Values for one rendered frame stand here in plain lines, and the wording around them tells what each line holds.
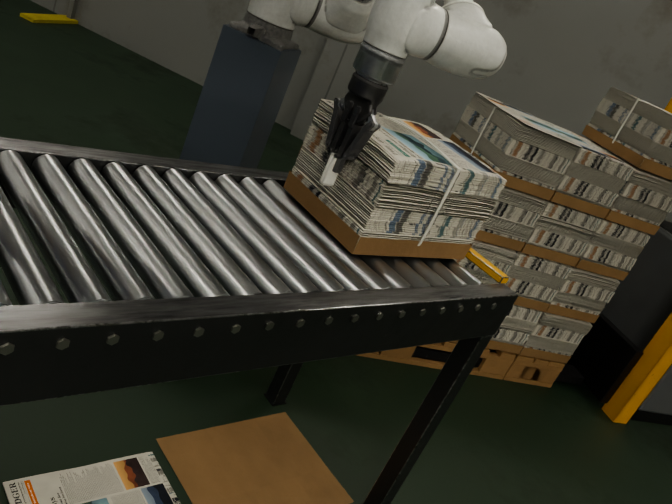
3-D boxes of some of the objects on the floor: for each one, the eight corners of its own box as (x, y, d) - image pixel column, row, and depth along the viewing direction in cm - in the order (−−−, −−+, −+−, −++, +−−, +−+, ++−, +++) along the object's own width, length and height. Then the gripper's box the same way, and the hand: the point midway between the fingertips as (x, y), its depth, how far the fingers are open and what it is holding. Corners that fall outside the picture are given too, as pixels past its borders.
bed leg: (367, 508, 188) (478, 321, 162) (380, 524, 185) (495, 336, 158) (353, 514, 184) (465, 323, 158) (366, 530, 181) (482, 338, 154)
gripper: (405, 94, 126) (356, 201, 135) (365, 69, 134) (321, 171, 143) (379, 87, 121) (330, 198, 130) (339, 61, 129) (295, 168, 138)
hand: (332, 169), depth 135 cm, fingers closed, pressing on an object
